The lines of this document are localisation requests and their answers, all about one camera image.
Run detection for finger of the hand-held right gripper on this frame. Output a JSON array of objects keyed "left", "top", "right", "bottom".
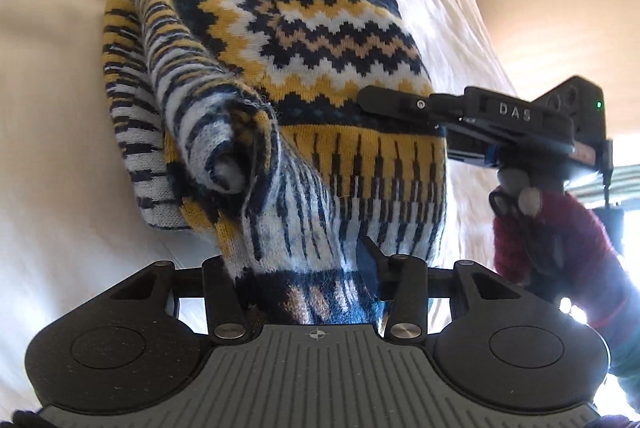
[
  {"left": 357, "top": 84, "right": 469, "bottom": 129},
  {"left": 444, "top": 127, "right": 497, "bottom": 167}
]

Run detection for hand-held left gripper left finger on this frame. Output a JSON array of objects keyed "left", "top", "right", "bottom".
[{"left": 106, "top": 255, "right": 249, "bottom": 343}]

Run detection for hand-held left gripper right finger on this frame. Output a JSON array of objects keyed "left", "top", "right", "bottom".
[{"left": 356, "top": 235, "right": 507, "bottom": 342}]

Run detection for navy yellow white patterned sweater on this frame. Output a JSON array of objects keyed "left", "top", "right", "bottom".
[{"left": 102, "top": 0, "right": 449, "bottom": 327}]

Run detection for person's right forearm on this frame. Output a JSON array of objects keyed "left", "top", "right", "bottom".
[{"left": 491, "top": 189, "right": 640, "bottom": 391}]

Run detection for person's right hand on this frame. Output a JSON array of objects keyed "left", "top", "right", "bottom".
[{"left": 496, "top": 165, "right": 544, "bottom": 217}]

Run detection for grey striped cloth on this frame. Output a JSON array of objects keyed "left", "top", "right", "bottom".
[{"left": 565, "top": 163, "right": 640, "bottom": 210}]

